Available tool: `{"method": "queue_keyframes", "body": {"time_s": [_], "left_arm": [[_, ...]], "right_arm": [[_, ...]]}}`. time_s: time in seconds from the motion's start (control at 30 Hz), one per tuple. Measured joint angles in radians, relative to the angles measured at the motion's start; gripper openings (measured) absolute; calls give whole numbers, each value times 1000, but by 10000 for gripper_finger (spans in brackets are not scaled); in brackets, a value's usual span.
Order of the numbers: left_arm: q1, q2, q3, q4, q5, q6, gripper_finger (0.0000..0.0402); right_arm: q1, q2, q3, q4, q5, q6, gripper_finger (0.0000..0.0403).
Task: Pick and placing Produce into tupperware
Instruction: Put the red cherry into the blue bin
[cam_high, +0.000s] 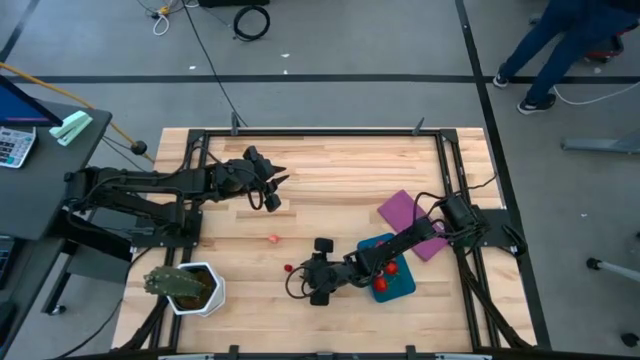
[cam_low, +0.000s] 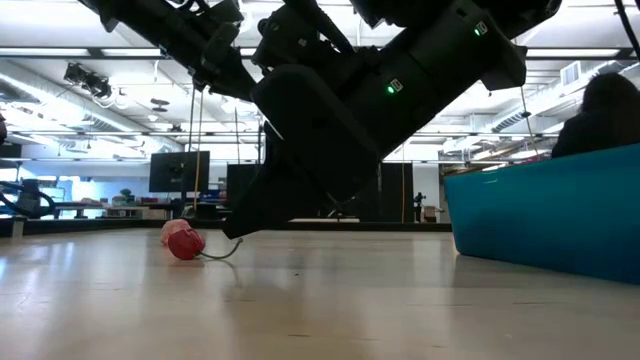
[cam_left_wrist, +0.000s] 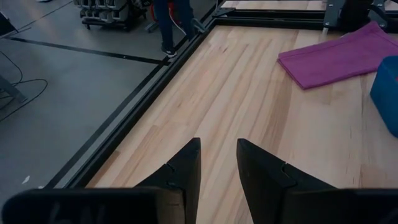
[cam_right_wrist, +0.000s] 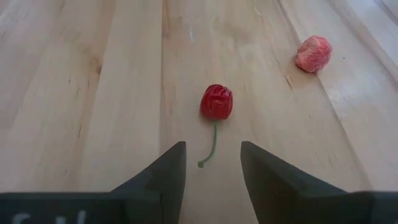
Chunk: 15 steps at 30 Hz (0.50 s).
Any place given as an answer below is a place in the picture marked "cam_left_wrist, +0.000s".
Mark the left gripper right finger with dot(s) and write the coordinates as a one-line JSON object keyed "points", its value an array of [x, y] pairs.
{"points": [[264, 177]]}

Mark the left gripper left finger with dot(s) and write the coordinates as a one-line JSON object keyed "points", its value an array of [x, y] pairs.
{"points": [[183, 174]]}

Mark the blue tupperware container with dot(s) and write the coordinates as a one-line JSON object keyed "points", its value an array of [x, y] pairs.
{"points": [[388, 93]]}

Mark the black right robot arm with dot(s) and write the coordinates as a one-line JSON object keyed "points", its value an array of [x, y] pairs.
{"points": [[354, 12]]}

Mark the purple cloth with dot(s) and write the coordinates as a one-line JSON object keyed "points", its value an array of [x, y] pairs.
{"points": [[335, 59]]}

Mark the person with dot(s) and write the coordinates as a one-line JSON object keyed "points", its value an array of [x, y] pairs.
{"points": [[164, 28]]}

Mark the grey equipment cart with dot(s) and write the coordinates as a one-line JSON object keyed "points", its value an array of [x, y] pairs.
{"points": [[105, 12]]}

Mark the grey table leg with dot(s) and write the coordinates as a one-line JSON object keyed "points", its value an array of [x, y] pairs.
{"points": [[12, 90]]}

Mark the black aluminium table frame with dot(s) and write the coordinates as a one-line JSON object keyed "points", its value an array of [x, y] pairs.
{"points": [[130, 119]]}

